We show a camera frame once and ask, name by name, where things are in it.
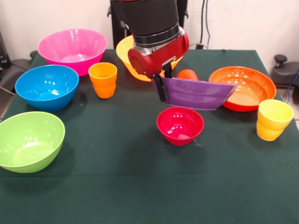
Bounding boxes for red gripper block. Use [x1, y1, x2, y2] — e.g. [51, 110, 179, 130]
[128, 26, 190, 103]

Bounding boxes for red-orange cup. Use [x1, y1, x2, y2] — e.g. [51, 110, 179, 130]
[176, 69, 199, 82]

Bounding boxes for purple bowl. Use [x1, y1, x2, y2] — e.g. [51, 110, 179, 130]
[151, 76, 238, 112]

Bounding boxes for small crimson bowl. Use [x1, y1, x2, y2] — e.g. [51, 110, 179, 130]
[156, 106, 205, 147]

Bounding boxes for large yellow-orange bowl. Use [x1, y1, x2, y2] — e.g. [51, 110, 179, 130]
[115, 35, 184, 82]

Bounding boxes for orange cup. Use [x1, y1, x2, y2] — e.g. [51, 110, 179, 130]
[88, 62, 118, 99]

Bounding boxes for shallow red-orange bowl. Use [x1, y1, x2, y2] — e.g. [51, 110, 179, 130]
[208, 66, 277, 113]

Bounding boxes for dark green tablecloth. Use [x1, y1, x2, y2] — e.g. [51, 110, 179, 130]
[0, 49, 299, 224]

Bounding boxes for large pink bowl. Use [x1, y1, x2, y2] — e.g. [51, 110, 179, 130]
[37, 28, 108, 77]

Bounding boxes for yellow cup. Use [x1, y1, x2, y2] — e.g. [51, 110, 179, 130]
[256, 99, 295, 142]

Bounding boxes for blue bowl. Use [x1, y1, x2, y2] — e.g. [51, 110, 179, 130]
[14, 64, 80, 113]

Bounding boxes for green bowl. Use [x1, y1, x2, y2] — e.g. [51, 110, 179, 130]
[0, 111, 66, 174]

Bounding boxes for black device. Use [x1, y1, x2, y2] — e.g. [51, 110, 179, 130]
[0, 30, 10, 70]

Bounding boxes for black hanging cables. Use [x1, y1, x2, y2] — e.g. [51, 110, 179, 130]
[199, 0, 212, 50]

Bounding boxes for blue cable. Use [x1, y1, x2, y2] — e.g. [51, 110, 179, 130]
[286, 70, 299, 103]

